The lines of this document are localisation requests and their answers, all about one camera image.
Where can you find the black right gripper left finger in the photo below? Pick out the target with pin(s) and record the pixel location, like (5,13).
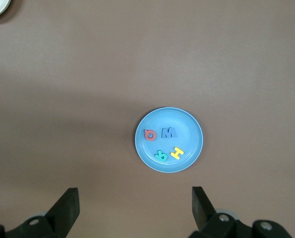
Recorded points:
(63,218)

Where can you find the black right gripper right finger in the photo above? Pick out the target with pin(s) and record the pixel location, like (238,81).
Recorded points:
(209,223)

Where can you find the yellow foam uppercase H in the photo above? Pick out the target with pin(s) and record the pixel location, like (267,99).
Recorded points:
(177,153)

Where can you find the teal foam uppercase R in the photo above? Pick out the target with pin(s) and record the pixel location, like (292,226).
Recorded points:
(161,156)

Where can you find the blue foam uppercase M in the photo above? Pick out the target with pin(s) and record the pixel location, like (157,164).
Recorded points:
(168,133)

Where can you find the red foam uppercase Q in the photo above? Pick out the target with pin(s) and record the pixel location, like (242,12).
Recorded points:
(147,136)

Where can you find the blue plate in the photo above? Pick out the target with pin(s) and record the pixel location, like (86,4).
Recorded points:
(187,124)

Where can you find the brown table cover sheet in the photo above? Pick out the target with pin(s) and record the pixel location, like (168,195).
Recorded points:
(63,99)

